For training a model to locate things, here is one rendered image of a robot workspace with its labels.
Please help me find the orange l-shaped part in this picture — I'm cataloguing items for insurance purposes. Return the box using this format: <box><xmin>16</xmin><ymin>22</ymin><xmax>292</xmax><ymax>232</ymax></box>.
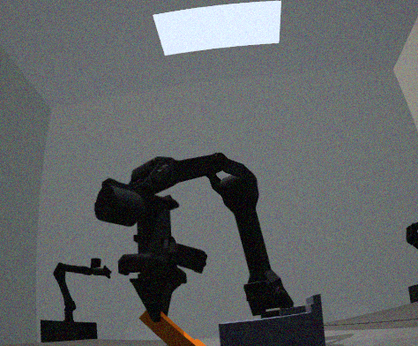
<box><xmin>139</xmin><ymin>311</ymin><xmax>206</xmax><ymax>346</ymax></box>

